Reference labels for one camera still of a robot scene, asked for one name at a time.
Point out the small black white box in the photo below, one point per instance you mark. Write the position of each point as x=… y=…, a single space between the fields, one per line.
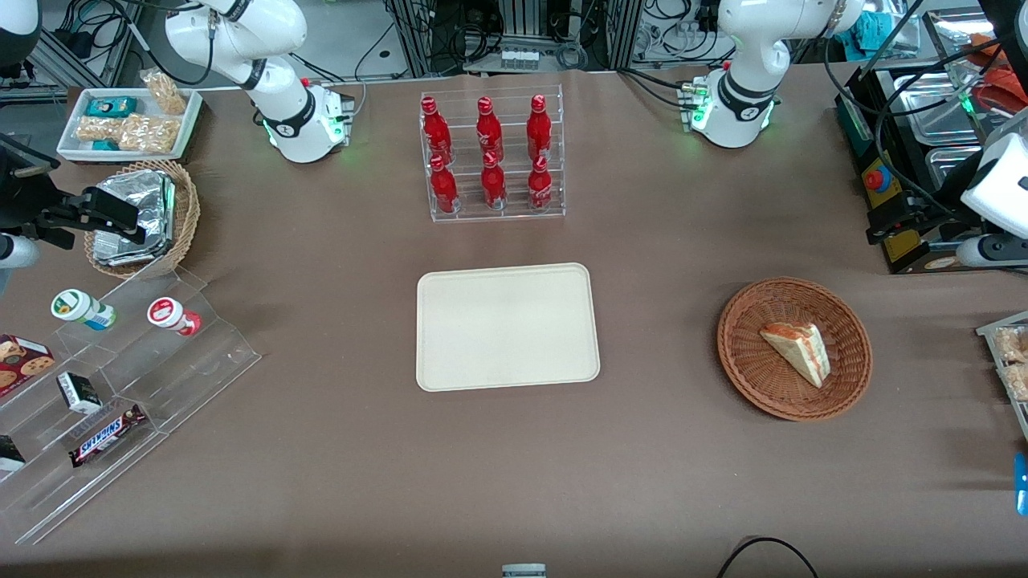
x=78 y=392

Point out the round brown wicker basket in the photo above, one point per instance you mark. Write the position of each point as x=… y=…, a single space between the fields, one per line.
x=763 y=377

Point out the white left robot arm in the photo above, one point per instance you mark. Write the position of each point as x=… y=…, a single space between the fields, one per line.
x=747 y=80

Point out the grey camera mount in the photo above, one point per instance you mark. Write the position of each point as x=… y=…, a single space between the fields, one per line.
x=524 y=571

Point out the clear bag of snacks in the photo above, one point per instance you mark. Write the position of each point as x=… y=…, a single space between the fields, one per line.
x=96 y=128
x=150 y=133
x=166 y=92

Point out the large steel warmer pan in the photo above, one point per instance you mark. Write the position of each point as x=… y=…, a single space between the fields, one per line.
x=936 y=108

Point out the clear acrylic bottle rack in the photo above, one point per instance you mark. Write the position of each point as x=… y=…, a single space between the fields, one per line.
x=514 y=209

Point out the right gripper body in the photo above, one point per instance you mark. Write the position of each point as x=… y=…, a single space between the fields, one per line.
x=26 y=202

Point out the snickers chocolate bar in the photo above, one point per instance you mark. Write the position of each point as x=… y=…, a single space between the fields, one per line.
x=107 y=434

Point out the triangular sandwich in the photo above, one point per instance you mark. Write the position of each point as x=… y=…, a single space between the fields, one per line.
x=799 y=348

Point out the teal snack box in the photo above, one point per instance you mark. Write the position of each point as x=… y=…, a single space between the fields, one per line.
x=111 y=106

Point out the grey terminal block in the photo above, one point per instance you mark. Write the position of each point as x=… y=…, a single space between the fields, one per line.
x=520 y=59

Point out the clear bag of crackers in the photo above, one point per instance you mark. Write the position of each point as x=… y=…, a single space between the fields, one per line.
x=1013 y=345
x=1018 y=384

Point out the green lid yogurt cup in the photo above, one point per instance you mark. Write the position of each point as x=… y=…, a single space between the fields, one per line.
x=80 y=308

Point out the small steel warmer pan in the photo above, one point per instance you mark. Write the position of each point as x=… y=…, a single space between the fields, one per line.
x=952 y=164

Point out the blue plastic object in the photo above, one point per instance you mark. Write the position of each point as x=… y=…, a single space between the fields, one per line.
x=1021 y=483

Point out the red emergency stop button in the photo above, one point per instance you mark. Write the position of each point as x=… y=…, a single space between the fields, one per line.
x=878 y=177

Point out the tan wicker basket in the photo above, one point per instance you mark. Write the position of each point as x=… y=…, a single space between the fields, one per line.
x=186 y=209

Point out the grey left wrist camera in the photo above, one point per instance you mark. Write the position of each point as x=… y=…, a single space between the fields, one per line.
x=992 y=252

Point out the red lid yogurt cup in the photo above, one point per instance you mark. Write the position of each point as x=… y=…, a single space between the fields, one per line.
x=172 y=315

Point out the cream rectangular tray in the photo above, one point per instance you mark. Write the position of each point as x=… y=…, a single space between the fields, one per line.
x=506 y=325

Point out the small teal snack packet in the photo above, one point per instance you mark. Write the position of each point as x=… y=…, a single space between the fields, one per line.
x=104 y=145

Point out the teal cloth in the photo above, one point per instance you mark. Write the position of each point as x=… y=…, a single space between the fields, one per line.
x=874 y=30

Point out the red cookie box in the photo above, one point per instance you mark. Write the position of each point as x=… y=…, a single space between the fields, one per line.
x=22 y=363

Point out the black white snack pack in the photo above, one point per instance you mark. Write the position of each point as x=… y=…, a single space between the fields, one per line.
x=10 y=454

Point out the black food warmer cabinet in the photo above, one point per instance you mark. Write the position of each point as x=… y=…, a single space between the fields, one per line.
x=883 y=144

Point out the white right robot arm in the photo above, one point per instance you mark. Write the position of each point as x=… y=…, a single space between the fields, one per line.
x=281 y=96

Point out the grey tray with snacks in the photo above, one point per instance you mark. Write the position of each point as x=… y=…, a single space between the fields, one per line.
x=992 y=329

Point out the red cola bottle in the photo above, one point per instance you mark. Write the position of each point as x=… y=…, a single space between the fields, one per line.
x=539 y=128
x=442 y=189
x=493 y=185
x=434 y=128
x=540 y=186
x=487 y=128

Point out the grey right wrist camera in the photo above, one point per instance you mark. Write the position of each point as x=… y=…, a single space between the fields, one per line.
x=16 y=251

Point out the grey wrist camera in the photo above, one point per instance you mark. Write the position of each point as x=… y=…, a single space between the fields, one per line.
x=16 y=251
x=992 y=252

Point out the clear acrylic stepped shelf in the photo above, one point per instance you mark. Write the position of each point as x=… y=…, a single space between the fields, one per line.
x=161 y=385

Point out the foil wrapped food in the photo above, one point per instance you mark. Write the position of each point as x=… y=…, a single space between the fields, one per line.
x=128 y=250
x=152 y=197

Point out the white rectangular snack tray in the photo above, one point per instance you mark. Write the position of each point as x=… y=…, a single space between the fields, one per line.
x=72 y=148

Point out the red orange food item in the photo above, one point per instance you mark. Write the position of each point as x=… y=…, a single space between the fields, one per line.
x=1004 y=88

